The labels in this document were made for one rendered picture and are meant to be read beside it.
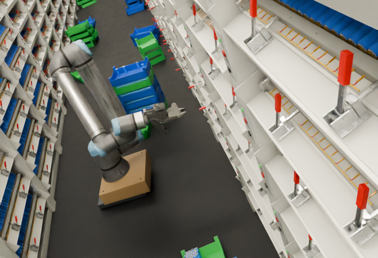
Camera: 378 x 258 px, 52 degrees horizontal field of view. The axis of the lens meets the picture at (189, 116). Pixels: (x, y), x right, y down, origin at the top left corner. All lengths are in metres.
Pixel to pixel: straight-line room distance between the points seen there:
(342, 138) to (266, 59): 0.23
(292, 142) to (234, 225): 1.43
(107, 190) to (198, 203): 0.58
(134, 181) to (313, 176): 1.85
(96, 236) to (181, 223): 0.55
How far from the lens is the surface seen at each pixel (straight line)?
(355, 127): 0.46
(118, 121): 1.97
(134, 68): 3.20
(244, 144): 1.41
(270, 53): 0.65
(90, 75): 2.32
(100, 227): 2.54
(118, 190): 2.47
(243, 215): 2.18
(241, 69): 0.87
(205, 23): 1.38
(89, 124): 2.13
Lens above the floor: 1.62
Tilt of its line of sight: 32 degrees down
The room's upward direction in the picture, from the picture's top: 22 degrees counter-clockwise
